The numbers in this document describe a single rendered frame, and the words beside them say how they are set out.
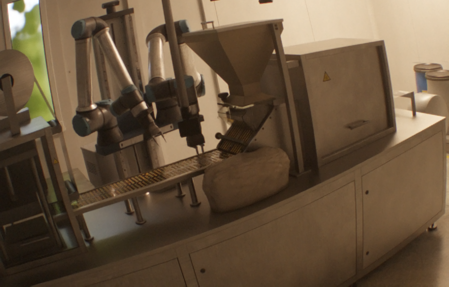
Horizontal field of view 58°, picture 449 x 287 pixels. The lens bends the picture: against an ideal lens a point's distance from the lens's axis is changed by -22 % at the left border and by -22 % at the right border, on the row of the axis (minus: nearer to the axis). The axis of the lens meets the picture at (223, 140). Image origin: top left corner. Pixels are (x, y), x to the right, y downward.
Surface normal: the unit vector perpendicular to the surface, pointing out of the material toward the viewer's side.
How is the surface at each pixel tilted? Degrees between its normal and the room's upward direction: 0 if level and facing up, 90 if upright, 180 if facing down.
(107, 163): 90
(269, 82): 90
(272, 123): 90
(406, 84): 90
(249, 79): 114
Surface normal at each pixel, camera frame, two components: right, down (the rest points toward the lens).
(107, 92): 0.59, 0.10
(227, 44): 0.51, 0.51
